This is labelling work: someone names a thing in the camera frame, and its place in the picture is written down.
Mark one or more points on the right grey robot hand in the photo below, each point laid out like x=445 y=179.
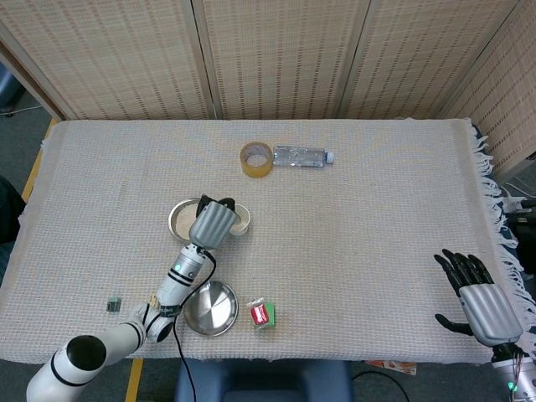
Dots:
x=490 y=312

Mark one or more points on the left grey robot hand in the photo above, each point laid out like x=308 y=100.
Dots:
x=211 y=226

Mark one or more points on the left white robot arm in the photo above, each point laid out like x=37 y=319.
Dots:
x=176 y=285

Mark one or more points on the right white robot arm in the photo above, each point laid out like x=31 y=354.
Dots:
x=519 y=377

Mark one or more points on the white paper cup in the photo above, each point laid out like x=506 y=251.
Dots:
x=245 y=225

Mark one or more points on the stainless steel bowl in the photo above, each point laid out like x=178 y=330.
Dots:
x=172 y=218

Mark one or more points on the stainless steel plate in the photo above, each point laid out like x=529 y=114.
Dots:
x=215 y=312

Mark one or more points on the yellow packing tape roll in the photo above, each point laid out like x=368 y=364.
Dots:
x=247 y=168

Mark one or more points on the black equipment box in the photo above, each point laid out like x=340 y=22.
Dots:
x=525 y=243

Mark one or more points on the red wrapped snack packet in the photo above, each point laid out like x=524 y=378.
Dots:
x=259 y=314

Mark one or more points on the green cube box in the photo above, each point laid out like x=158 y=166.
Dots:
x=272 y=312

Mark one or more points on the clear plastic water bottle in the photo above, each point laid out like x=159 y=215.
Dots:
x=297 y=157

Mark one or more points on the orange printed package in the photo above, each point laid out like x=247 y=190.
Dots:
x=393 y=366

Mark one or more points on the small rectangular eraser block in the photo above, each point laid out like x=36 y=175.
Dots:
x=114 y=304

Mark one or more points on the beige woven tablecloth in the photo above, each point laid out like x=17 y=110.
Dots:
x=335 y=251

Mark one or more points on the woven bamboo screen panel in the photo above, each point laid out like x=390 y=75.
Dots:
x=280 y=50
x=104 y=50
x=427 y=50
x=511 y=104

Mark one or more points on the black object beside table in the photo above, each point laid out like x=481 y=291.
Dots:
x=10 y=209

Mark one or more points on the grey office chair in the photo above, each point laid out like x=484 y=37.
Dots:
x=8 y=88

